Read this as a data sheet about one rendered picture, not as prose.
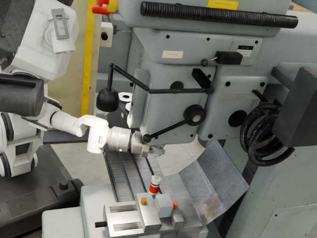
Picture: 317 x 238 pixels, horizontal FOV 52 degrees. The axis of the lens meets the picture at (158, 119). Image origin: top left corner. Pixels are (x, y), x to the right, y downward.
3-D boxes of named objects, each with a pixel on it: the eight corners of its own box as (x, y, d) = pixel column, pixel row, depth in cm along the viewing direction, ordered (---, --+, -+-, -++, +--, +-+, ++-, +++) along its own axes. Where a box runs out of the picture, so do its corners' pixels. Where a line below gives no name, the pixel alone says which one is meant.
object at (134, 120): (129, 128, 113) (137, 74, 102) (126, 121, 116) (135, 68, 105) (140, 128, 115) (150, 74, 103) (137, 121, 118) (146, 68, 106)
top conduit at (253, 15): (143, 18, 76) (145, 3, 75) (138, 12, 80) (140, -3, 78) (295, 30, 92) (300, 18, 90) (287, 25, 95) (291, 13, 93)
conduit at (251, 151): (242, 171, 104) (265, 118, 93) (219, 140, 116) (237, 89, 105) (288, 166, 111) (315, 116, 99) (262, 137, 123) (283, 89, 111)
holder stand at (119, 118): (123, 149, 162) (128, 115, 151) (106, 123, 177) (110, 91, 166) (145, 145, 168) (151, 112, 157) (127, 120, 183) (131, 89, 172)
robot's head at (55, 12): (52, 43, 102) (52, 39, 95) (46, 14, 101) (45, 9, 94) (72, 40, 104) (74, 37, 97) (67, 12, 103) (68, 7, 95)
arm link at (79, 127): (101, 124, 118) (73, 114, 124) (97, 147, 121) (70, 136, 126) (112, 122, 124) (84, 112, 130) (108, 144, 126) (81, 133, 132)
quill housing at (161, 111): (145, 150, 110) (162, 63, 93) (130, 115, 126) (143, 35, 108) (196, 146, 117) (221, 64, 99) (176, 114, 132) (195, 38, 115)
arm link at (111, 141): (119, 131, 119) (88, 125, 118) (114, 158, 122) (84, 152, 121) (122, 123, 130) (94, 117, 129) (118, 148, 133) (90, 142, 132)
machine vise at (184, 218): (108, 249, 116) (111, 229, 110) (102, 215, 127) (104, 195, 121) (198, 237, 127) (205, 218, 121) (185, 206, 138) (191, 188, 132)
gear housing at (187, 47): (153, 65, 90) (160, 30, 84) (132, 32, 108) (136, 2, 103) (255, 68, 102) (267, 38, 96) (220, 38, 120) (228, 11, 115)
